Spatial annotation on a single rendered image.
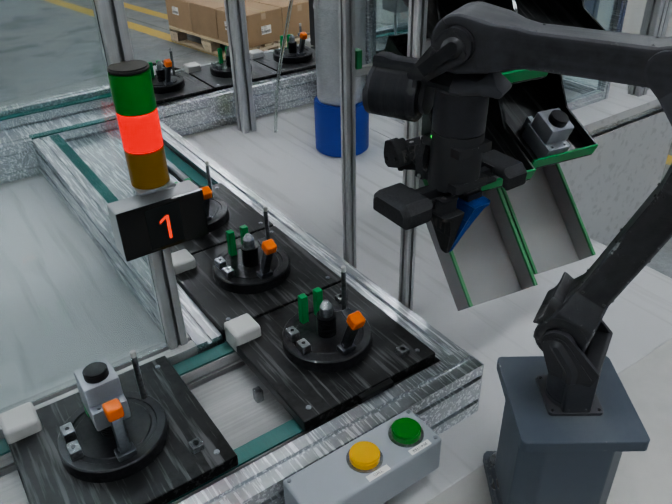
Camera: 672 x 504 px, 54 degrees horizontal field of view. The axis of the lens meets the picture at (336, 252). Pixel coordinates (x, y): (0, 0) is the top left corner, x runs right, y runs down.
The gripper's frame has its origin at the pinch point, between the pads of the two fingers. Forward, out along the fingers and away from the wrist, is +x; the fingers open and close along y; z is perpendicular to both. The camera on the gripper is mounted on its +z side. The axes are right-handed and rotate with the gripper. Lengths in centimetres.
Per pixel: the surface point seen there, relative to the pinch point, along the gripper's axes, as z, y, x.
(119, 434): 13.7, 39.0, 22.7
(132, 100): 29.5, 25.1, -12.0
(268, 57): 159, -65, 31
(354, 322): 10.5, 5.7, 18.8
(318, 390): 10.8, 11.9, 28.7
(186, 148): 106, -10, 32
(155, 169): 29.2, 23.9, -2.6
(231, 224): 61, 0, 29
